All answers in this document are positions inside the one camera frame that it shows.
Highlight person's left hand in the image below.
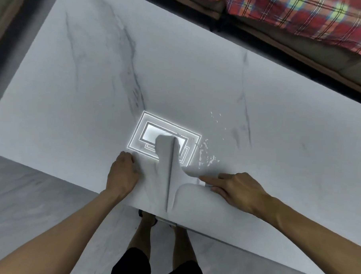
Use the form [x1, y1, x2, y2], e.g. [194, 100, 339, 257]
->
[106, 150, 145, 201]

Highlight person's right hand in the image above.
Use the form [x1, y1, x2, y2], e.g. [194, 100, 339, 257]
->
[198, 170, 280, 218]

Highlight white cleaning cloth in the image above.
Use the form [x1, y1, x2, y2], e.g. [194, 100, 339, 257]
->
[129, 133, 226, 217]

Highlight person's right forearm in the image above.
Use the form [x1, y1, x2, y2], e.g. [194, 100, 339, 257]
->
[266, 197, 361, 264]

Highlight person's left forearm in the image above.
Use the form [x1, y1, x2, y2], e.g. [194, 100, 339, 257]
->
[0, 185, 130, 274]

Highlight spilled water droplets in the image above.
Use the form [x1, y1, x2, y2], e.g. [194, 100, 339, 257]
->
[197, 111, 227, 170]

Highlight black sandal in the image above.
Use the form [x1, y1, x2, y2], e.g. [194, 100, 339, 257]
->
[137, 209, 159, 228]

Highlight person's right leg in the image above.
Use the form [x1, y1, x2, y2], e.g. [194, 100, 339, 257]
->
[171, 224, 200, 266]

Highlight person's leg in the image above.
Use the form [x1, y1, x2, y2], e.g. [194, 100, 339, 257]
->
[126, 211, 157, 256]
[171, 224, 200, 266]

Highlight person's left leg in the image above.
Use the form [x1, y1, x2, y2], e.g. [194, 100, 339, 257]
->
[126, 211, 157, 256]

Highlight person's black shorts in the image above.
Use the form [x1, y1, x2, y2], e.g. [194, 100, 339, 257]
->
[110, 245, 208, 274]

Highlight brown wooden sofa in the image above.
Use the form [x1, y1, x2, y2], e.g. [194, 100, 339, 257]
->
[123, 0, 361, 101]

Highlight red plaid blanket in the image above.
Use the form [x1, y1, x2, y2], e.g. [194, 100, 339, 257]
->
[221, 0, 361, 57]

